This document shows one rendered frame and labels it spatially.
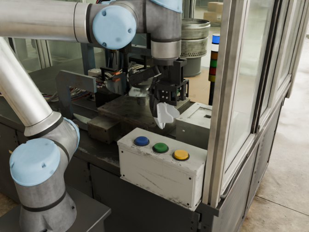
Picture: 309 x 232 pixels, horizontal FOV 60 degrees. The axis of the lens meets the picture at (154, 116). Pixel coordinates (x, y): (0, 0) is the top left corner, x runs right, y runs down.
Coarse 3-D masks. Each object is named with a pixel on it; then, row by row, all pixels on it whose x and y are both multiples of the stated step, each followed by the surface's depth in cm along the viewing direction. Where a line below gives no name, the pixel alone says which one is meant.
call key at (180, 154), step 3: (177, 150) 79; (180, 150) 79; (183, 150) 79; (174, 153) 78; (177, 153) 78; (180, 153) 78; (183, 153) 78; (186, 153) 78; (174, 156) 78; (177, 156) 77; (180, 156) 77; (183, 156) 77; (186, 156) 77
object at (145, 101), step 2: (146, 96) 120; (138, 98) 121; (140, 98) 120; (142, 98) 120; (144, 98) 120; (146, 98) 120; (148, 98) 121; (138, 100) 121; (140, 100) 120; (142, 100) 120; (144, 100) 120; (146, 100) 120; (148, 100) 121; (138, 102) 122; (140, 102) 121; (142, 102) 121; (144, 102) 121; (146, 102) 121; (148, 102) 121; (140, 104) 121; (142, 104) 121; (144, 104) 121; (146, 104) 121
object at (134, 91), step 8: (112, 80) 121; (120, 80) 121; (128, 80) 121; (112, 88) 112; (120, 88) 112; (128, 88) 112; (136, 88) 112; (144, 88) 112; (136, 96) 105; (144, 96) 105
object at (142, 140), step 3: (138, 138) 85; (141, 138) 85; (144, 138) 85; (147, 138) 85; (135, 141) 85; (138, 141) 84; (141, 141) 84; (144, 141) 84; (147, 141) 84; (138, 144) 84; (141, 144) 83; (144, 144) 84
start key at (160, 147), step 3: (156, 144) 82; (159, 144) 82; (162, 144) 82; (165, 144) 82; (156, 147) 81; (159, 147) 81; (162, 147) 81; (165, 147) 81; (156, 150) 80; (159, 150) 80; (162, 150) 80; (165, 150) 80
